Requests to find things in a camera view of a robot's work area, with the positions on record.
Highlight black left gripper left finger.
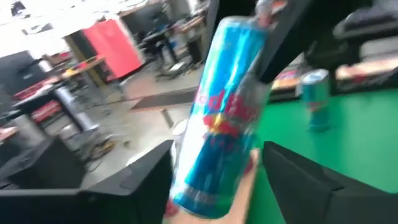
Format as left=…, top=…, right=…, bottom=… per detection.
left=0, top=139, right=174, bottom=224

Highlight red storage boxes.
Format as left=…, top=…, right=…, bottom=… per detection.
left=12, top=79, right=65, bottom=124

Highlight black rolling desk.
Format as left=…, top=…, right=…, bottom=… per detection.
left=139, top=29, right=178, bottom=79

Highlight white leaning board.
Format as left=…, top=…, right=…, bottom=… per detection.
left=55, top=86, right=98, bottom=132

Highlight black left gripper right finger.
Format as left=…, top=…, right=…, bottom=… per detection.
left=262, top=140, right=398, bottom=224

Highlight green can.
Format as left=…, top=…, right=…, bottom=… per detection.
left=169, top=15, right=271, bottom=220

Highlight red fabric backdrop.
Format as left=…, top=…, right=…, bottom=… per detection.
left=82, top=18, right=144, bottom=81

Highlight black floor cabinet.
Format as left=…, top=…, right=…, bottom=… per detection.
left=0, top=136, right=87, bottom=190

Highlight floor cable bundle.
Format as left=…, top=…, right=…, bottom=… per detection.
left=89, top=139, right=119, bottom=160

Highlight wooden workbench on casters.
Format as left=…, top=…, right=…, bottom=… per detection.
left=42, top=55, right=108, bottom=88

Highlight large black monitor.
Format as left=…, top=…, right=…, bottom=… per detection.
left=0, top=50, right=48, bottom=96

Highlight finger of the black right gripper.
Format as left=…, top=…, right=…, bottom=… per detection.
left=257, top=0, right=313, bottom=84

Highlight black floor mat orange stripes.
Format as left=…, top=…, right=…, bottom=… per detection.
left=130, top=88, right=197, bottom=112

